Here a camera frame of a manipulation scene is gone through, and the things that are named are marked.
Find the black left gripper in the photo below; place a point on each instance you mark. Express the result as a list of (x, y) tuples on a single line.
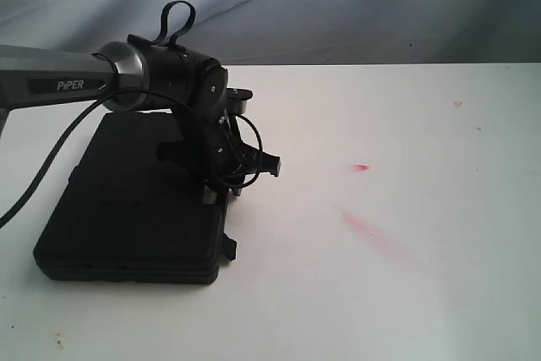
[(209, 152)]

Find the black plastic tool case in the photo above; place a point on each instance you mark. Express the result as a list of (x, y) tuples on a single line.
[(128, 215)]

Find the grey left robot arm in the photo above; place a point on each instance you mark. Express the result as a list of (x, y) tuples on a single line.
[(138, 75)]

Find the grey backdrop cloth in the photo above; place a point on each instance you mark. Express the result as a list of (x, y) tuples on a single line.
[(294, 31)]

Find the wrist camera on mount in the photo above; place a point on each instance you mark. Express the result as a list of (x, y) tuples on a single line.
[(253, 160)]

